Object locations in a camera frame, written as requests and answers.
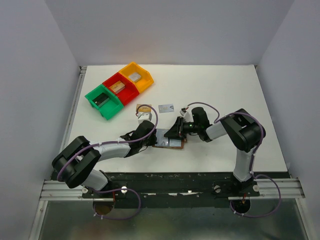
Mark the brown leather card holder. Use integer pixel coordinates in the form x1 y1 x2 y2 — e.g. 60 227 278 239
152 138 187 150

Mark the silver VIP credit card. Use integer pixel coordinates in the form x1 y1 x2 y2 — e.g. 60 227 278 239
158 103 175 114

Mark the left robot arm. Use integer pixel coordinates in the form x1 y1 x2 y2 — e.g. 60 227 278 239
51 120 157 191

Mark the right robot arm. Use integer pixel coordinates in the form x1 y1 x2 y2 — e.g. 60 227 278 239
164 107 266 183

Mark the red plastic bin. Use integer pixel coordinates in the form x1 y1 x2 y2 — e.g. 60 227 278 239
102 72 140 106

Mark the green plastic bin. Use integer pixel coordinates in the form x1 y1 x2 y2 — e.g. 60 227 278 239
85 84 124 120

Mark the yellow plastic bin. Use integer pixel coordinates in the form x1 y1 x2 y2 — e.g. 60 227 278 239
119 62 154 94

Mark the gold metal block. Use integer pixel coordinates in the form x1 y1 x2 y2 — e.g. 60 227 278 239
110 82 125 94

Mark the silver metal block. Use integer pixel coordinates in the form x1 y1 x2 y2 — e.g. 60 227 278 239
128 72 142 83

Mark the dark metal block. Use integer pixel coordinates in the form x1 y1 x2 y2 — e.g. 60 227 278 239
93 92 110 108

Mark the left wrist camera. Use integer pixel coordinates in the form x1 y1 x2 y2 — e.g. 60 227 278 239
137 112 152 124

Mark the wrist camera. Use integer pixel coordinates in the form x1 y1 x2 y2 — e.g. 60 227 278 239
137 112 152 124
180 107 190 120

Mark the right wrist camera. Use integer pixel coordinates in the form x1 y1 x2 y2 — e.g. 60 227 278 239
180 107 190 120

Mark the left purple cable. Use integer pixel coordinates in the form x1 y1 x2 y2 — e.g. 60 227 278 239
56 106 159 221

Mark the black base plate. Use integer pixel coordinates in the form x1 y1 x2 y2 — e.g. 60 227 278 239
49 171 293 210

